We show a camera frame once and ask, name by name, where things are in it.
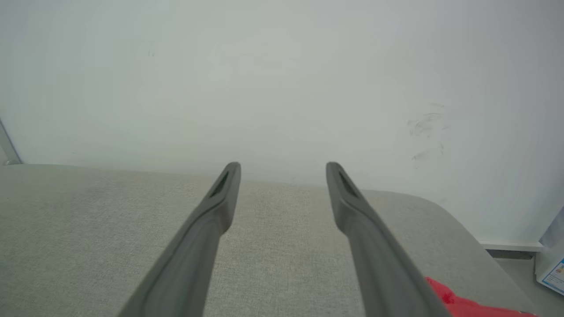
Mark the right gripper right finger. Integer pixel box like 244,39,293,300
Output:
326,162,451,317

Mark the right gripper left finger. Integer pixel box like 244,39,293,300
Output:
118,162,242,317

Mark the white and red garment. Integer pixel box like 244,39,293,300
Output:
424,276,539,317

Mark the white box with blue label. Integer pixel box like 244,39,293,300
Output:
535,207,564,296

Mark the grey metal pole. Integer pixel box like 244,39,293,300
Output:
0,118,22,166

